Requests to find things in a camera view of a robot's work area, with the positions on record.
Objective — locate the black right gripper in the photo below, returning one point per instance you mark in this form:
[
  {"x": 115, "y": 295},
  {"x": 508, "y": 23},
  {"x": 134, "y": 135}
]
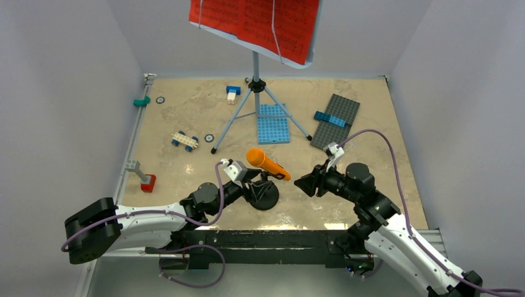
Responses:
[{"x": 308, "y": 182}]

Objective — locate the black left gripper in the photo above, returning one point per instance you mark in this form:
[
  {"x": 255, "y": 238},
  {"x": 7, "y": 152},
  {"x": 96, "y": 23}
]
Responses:
[{"x": 245, "y": 192}]

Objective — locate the black microphone stand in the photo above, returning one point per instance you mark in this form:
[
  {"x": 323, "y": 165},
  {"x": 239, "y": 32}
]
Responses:
[{"x": 262, "y": 194}]

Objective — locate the orange toy microphone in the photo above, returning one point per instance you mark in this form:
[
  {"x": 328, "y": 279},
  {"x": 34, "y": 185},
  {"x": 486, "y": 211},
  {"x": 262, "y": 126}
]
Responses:
[{"x": 258, "y": 158}]

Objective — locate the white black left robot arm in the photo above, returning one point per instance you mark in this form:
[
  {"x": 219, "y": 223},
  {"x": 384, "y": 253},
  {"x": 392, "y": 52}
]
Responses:
[{"x": 104, "y": 226}]

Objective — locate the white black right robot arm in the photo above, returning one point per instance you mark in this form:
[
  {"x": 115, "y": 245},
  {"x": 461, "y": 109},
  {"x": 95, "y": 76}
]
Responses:
[{"x": 381, "y": 230}]

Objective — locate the grey building baseplate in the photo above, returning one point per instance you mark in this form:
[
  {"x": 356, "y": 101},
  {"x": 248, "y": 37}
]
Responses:
[{"x": 326, "y": 133}]

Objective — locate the light blue building baseplate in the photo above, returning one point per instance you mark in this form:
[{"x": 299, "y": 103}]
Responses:
[{"x": 272, "y": 125}]

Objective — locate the blue building brick strip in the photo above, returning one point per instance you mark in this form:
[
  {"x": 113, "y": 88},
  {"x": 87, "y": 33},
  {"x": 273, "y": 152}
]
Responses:
[{"x": 320, "y": 116}]

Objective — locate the toy brick car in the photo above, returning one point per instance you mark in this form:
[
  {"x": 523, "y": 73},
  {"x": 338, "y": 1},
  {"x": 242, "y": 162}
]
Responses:
[{"x": 180, "y": 139}]

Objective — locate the blue and white brick stack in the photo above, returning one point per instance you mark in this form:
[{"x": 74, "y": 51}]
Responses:
[{"x": 232, "y": 92}]

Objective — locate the teal curved block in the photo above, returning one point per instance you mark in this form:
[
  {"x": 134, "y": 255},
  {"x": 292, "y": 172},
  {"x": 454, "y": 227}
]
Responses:
[{"x": 142, "y": 102}]

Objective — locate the red sheet music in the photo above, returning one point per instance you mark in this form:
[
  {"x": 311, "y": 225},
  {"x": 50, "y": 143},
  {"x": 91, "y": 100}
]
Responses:
[{"x": 281, "y": 30}]

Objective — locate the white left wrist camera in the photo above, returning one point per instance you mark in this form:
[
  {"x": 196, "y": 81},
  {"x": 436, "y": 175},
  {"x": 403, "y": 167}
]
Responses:
[{"x": 235, "y": 170}]

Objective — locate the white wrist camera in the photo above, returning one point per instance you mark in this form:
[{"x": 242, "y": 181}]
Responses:
[
  {"x": 235, "y": 170},
  {"x": 334, "y": 153}
]

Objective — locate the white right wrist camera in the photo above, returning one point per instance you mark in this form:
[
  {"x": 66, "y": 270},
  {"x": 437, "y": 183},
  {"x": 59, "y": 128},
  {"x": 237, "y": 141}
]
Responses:
[{"x": 334, "y": 153}]

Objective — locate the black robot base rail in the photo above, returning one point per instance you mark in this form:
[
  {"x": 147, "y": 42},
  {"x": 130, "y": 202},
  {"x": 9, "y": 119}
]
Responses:
[{"x": 332, "y": 249}]

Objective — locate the grey post on red brick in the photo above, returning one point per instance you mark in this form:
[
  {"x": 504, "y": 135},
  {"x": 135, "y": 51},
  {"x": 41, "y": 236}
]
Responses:
[{"x": 147, "y": 181}]

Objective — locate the aluminium left edge rail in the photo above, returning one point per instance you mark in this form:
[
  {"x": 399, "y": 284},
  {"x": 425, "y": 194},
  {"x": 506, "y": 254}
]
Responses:
[{"x": 135, "y": 130}]

